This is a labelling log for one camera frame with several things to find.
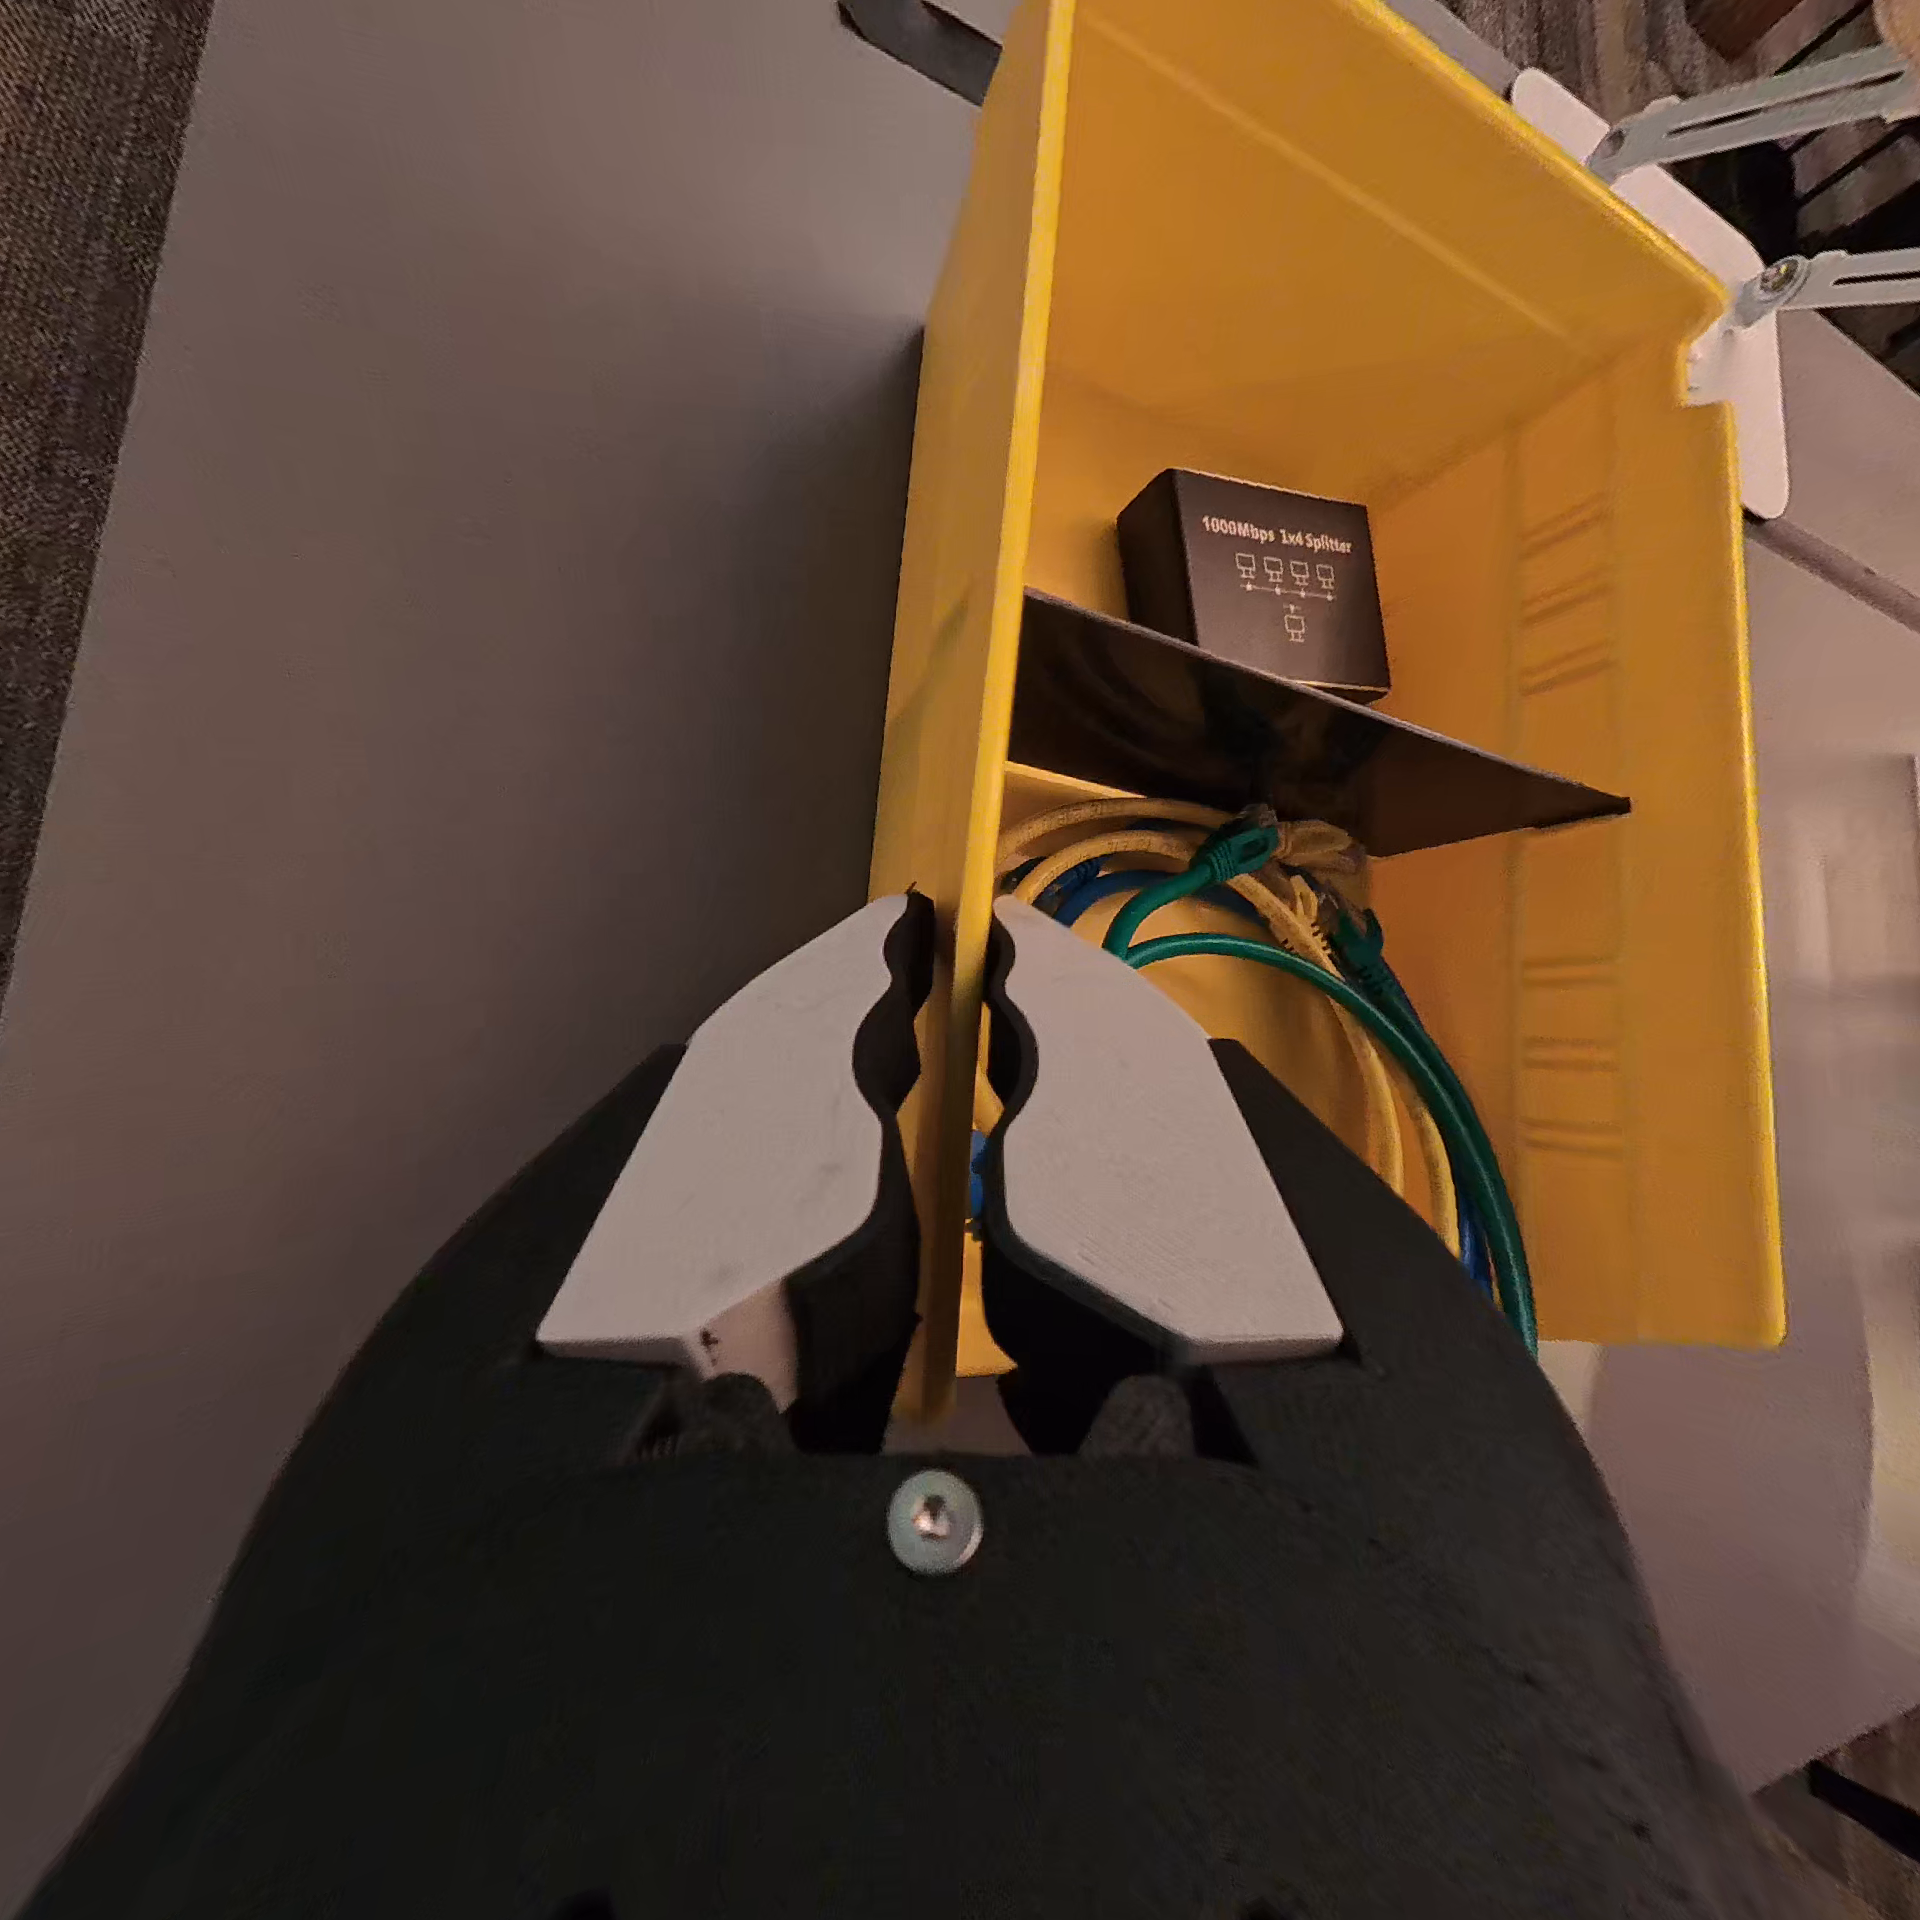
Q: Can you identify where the white metal mounting plate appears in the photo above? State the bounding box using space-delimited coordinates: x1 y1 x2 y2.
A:
1505 66 1797 524

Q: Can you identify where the black flat object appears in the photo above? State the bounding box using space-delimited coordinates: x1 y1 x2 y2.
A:
840 0 1003 108

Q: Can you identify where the green ethernet cable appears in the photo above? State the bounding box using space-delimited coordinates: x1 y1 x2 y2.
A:
1105 815 1543 1360

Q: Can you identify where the yellow plastic storage bin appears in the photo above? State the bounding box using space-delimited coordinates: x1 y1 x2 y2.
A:
866 0 1789 1423

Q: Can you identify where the blue ethernet cable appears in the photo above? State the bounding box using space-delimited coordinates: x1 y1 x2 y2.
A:
965 839 1501 1307

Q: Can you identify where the yellow ethernet cable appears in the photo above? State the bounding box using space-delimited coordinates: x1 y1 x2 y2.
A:
990 797 1464 1248

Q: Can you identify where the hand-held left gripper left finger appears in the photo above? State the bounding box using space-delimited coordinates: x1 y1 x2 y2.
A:
534 891 929 1450

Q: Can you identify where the black ethernet splitter box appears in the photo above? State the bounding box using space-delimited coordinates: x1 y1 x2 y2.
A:
1115 467 1393 708

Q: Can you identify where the black bin divider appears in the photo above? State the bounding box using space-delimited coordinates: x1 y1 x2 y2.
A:
1003 588 1632 859

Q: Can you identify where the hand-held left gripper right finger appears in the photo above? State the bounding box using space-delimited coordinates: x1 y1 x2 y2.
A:
981 895 1343 1450

